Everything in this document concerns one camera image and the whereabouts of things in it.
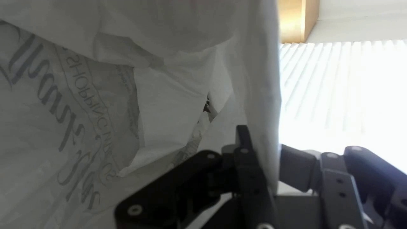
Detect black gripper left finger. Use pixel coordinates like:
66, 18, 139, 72
115, 125, 277, 229

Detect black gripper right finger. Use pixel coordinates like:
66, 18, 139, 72
277, 146, 407, 229

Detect white window blinds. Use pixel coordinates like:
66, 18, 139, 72
280, 40, 407, 171

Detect small wooden cabinet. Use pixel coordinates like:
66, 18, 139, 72
277, 0, 319, 44

